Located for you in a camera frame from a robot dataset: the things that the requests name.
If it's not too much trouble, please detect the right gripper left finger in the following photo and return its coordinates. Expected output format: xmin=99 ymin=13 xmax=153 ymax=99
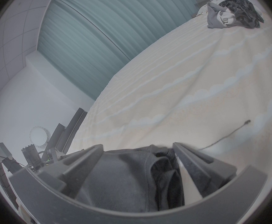
xmin=37 ymin=144 xmax=104 ymax=197

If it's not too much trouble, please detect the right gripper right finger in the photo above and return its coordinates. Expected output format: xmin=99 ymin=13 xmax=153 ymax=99
xmin=172 ymin=142 xmax=238 ymax=198

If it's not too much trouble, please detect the pile of clothes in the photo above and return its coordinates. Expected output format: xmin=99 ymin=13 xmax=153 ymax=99
xmin=207 ymin=0 xmax=265 ymax=29

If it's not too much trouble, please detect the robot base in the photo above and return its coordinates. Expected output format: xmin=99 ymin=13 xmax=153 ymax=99
xmin=16 ymin=202 xmax=37 ymax=224

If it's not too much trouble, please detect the bed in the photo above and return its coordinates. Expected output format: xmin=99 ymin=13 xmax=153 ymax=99
xmin=67 ymin=0 xmax=272 ymax=206

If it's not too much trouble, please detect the round white framed mirror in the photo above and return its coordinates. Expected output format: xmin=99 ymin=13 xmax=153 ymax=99
xmin=30 ymin=126 xmax=49 ymax=147

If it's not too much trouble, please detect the blue-green curtain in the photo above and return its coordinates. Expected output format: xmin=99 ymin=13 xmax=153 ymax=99
xmin=54 ymin=0 xmax=202 ymax=61
xmin=37 ymin=0 xmax=132 ymax=101

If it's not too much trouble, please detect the white printed pillow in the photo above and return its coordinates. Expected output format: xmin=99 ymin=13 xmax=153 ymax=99
xmin=197 ymin=0 xmax=263 ymax=17

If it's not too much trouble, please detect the grey bedside table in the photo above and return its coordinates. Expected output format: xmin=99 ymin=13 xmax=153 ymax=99
xmin=195 ymin=0 xmax=211 ymax=8

